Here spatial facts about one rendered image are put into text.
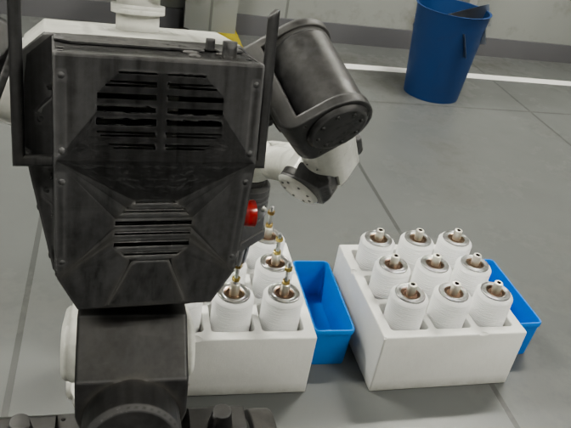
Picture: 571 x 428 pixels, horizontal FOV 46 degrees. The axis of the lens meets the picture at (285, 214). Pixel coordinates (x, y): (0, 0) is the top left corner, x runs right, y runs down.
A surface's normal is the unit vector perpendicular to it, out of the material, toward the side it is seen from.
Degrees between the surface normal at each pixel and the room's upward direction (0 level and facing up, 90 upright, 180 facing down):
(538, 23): 90
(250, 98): 79
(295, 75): 62
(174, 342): 34
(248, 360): 90
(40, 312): 0
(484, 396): 0
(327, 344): 92
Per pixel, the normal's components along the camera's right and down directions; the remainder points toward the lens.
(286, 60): -0.65, -0.07
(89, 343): 0.23, -0.40
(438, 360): 0.22, 0.54
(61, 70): 0.33, 0.37
